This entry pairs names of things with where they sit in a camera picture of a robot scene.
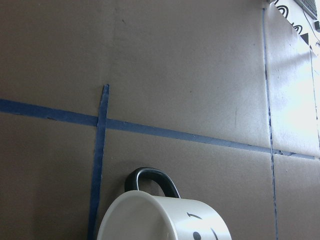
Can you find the white smiley mug black handle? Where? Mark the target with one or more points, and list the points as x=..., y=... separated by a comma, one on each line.
x=151, y=209

